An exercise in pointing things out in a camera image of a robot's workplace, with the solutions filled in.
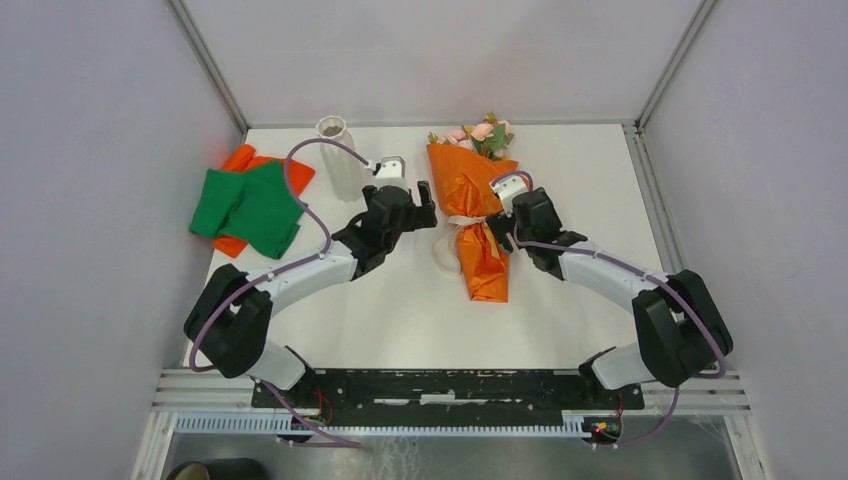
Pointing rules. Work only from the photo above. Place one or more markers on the cream printed ribbon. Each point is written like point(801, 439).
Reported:
point(445, 251)

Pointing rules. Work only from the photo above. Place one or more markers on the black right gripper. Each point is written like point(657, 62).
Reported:
point(500, 225)

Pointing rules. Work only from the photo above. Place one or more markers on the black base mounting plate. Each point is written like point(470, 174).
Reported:
point(454, 398)

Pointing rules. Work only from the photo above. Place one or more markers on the orange wrapping paper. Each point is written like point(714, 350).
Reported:
point(468, 248)

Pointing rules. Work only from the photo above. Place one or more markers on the pink artificial flower bouquet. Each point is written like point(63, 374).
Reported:
point(491, 137)

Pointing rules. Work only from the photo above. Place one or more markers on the green cloth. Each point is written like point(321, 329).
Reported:
point(255, 206)

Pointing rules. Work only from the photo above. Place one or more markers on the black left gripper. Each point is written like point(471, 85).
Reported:
point(423, 216)

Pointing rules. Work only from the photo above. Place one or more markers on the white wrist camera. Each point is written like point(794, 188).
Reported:
point(508, 186)
point(388, 171)

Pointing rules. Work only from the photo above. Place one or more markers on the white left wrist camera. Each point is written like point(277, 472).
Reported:
point(388, 171)

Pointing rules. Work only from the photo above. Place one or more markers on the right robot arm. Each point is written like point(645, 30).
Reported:
point(680, 332)

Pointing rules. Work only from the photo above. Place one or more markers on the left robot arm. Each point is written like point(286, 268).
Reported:
point(229, 323)

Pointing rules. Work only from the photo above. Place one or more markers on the white ribbed vase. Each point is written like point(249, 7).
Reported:
point(344, 170)

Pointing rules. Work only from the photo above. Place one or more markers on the aluminium frame rail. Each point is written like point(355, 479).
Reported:
point(182, 390)

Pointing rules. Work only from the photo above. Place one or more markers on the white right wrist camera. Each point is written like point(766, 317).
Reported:
point(508, 186)

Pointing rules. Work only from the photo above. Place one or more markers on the orange cloth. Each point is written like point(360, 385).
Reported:
point(244, 159)

